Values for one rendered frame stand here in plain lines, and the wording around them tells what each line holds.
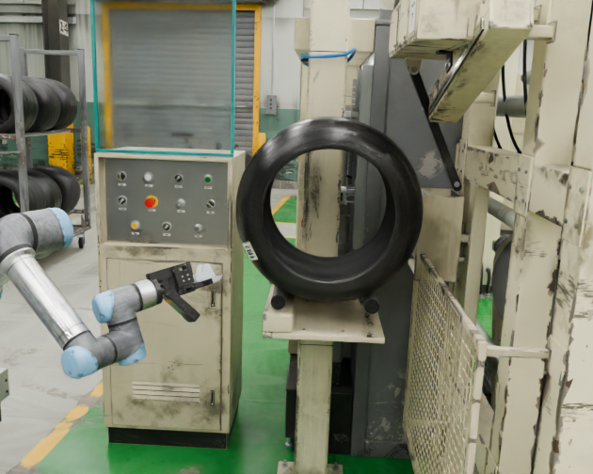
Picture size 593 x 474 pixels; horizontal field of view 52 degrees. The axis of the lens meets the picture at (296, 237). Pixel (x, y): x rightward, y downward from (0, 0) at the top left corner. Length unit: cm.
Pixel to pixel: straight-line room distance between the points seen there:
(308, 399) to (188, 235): 81
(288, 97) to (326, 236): 871
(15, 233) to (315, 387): 122
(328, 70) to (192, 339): 123
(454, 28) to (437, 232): 81
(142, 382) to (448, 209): 147
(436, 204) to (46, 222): 121
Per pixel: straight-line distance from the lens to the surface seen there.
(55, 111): 578
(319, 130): 174
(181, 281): 166
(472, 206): 214
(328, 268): 206
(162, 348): 265
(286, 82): 1080
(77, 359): 150
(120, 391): 279
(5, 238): 166
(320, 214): 213
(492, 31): 144
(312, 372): 232
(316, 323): 196
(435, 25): 152
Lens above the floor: 148
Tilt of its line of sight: 12 degrees down
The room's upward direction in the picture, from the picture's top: 2 degrees clockwise
